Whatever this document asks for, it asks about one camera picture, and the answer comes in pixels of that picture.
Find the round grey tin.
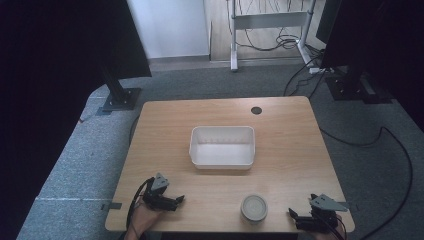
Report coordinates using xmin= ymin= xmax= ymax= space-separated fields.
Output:
xmin=240 ymin=194 xmax=269 ymax=223

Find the white plastic bin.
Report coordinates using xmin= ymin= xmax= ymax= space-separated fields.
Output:
xmin=188 ymin=125 xmax=257 ymax=171

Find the bundle of black cables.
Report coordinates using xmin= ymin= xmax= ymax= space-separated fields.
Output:
xmin=237 ymin=0 xmax=324 ymax=54

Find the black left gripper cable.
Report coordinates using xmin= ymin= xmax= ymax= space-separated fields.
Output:
xmin=125 ymin=177 xmax=156 ymax=233

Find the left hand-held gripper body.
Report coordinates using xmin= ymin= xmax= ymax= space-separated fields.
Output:
xmin=142 ymin=172 xmax=171 ymax=211

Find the black metal stand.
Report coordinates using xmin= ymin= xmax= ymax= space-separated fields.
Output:
xmin=99 ymin=63 xmax=143 ymax=112
xmin=324 ymin=68 xmax=394 ymax=105

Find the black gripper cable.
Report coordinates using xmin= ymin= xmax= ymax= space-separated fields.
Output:
xmin=311 ymin=209 xmax=348 ymax=240
xmin=125 ymin=177 xmax=156 ymax=233

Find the person's left hand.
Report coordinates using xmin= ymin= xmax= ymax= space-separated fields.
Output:
xmin=132 ymin=202 xmax=165 ymax=233

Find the white desk frame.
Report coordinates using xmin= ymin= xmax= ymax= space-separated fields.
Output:
xmin=227 ymin=0 xmax=318 ymax=72

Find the person's right hand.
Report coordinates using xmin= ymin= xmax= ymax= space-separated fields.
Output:
xmin=313 ymin=214 xmax=348 ymax=240

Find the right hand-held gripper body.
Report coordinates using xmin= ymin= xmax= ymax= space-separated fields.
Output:
xmin=308 ymin=193 xmax=350 ymax=233

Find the black curtain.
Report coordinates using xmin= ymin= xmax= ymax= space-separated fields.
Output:
xmin=320 ymin=0 xmax=424 ymax=132
xmin=0 ymin=0 xmax=153 ymax=240

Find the black power strip cable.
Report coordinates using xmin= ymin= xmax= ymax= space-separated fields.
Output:
xmin=282 ymin=55 xmax=327 ymax=100

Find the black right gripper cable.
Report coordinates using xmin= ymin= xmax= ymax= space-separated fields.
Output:
xmin=311 ymin=209 xmax=348 ymax=240

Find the white power strip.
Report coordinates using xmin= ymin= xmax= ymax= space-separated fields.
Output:
xmin=308 ymin=67 xmax=335 ymax=75

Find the grey floor tape strip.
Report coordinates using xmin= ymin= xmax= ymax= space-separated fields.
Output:
xmin=100 ymin=201 xmax=123 ymax=212

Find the dark monitor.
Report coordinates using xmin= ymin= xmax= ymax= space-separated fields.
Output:
xmin=315 ymin=0 xmax=344 ymax=46

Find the long black floor cable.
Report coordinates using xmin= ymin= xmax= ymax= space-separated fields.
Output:
xmin=319 ymin=126 xmax=415 ymax=240

